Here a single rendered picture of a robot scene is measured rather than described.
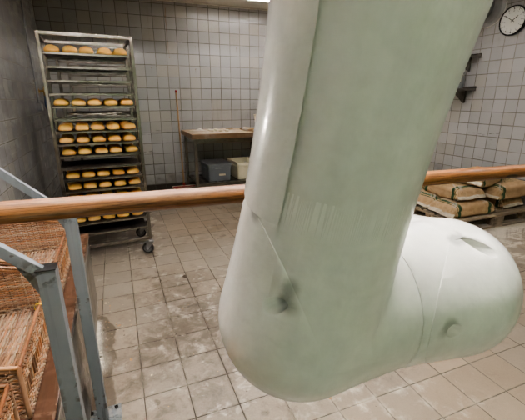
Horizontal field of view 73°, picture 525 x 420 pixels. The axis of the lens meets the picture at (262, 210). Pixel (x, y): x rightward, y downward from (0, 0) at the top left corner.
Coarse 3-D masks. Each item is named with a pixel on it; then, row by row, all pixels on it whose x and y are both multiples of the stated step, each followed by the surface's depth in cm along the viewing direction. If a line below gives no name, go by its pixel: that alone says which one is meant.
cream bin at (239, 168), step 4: (228, 160) 538; (232, 160) 552; (236, 160) 554; (240, 160) 556; (244, 160) 559; (248, 160) 557; (232, 164) 523; (236, 164) 509; (240, 164) 506; (244, 164) 509; (232, 168) 528; (236, 168) 514; (240, 168) 509; (244, 168) 512; (232, 172) 531; (236, 172) 517; (240, 172) 511; (244, 172) 514; (236, 176) 519; (240, 176) 513; (244, 176) 515
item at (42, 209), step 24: (480, 168) 78; (504, 168) 81; (120, 192) 51; (144, 192) 52; (168, 192) 53; (192, 192) 54; (216, 192) 55; (240, 192) 57; (0, 216) 45; (24, 216) 46; (48, 216) 47; (72, 216) 48
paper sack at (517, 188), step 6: (492, 186) 393; (498, 186) 390; (504, 186) 388; (510, 186) 389; (516, 186) 390; (522, 186) 394; (486, 192) 397; (492, 192) 390; (498, 192) 385; (504, 192) 386; (510, 192) 389; (516, 192) 392; (522, 192) 396; (492, 198) 392; (498, 198) 386; (504, 198) 388
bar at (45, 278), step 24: (0, 168) 114; (24, 192) 118; (72, 240) 127; (24, 264) 80; (48, 264) 84; (72, 264) 129; (48, 288) 83; (48, 312) 84; (48, 336) 86; (96, 336) 143; (72, 360) 90; (96, 360) 143; (72, 384) 91; (96, 384) 145; (72, 408) 93; (96, 408) 149; (120, 408) 159
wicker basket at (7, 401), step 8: (0, 384) 77; (8, 384) 77; (0, 392) 77; (8, 392) 76; (0, 400) 73; (8, 400) 74; (0, 408) 71; (8, 408) 76; (16, 408) 79; (0, 416) 70; (8, 416) 75; (16, 416) 80
